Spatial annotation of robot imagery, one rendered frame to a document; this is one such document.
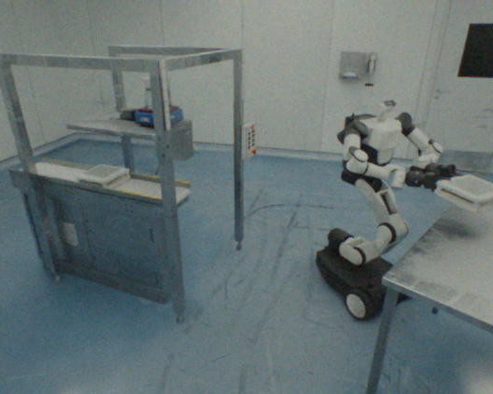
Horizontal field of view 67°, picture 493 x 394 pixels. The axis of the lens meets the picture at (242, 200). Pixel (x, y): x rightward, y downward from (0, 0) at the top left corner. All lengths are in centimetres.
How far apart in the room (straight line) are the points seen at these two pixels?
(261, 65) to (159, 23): 159
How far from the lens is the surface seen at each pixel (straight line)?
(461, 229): 221
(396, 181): 225
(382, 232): 257
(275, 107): 557
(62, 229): 307
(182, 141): 228
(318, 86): 545
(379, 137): 243
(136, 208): 240
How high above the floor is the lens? 180
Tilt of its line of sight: 25 degrees down
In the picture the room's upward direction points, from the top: straight up
